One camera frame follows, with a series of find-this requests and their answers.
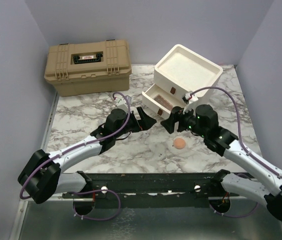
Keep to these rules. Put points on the tan plastic toolbox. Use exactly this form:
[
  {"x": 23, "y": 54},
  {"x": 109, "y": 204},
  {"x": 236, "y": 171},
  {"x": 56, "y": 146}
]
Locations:
[{"x": 86, "y": 68}]

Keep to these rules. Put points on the cream drawer organizer cabinet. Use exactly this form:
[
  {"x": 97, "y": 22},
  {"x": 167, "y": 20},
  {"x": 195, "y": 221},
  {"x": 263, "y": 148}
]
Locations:
[{"x": 182, "y": 70}]

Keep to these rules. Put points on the orange makeup sponge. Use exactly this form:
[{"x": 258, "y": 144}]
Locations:
[{"x": 179, "y": 143}]

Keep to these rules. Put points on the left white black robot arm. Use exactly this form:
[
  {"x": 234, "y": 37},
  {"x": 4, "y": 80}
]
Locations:
[{"x": 44, "y": 174}]

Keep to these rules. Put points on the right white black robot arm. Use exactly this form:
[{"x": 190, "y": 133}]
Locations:
[{"x": 266, "y": 190}]

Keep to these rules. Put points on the brown eyeshadow palette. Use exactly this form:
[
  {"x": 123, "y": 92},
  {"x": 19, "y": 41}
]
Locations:
[{"x": 163, "y": 102}]

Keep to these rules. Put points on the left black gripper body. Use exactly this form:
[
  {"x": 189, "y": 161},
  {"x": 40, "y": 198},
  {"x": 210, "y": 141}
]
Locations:
[{"x": 133, "y": 125}]

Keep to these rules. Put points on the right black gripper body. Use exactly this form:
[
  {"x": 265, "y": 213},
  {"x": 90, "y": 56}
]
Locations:
[{"x": 187, "y": 120}]

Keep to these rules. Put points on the black mounting rail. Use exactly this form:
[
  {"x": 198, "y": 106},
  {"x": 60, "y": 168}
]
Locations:
[{"x": 151, "y": 190}]

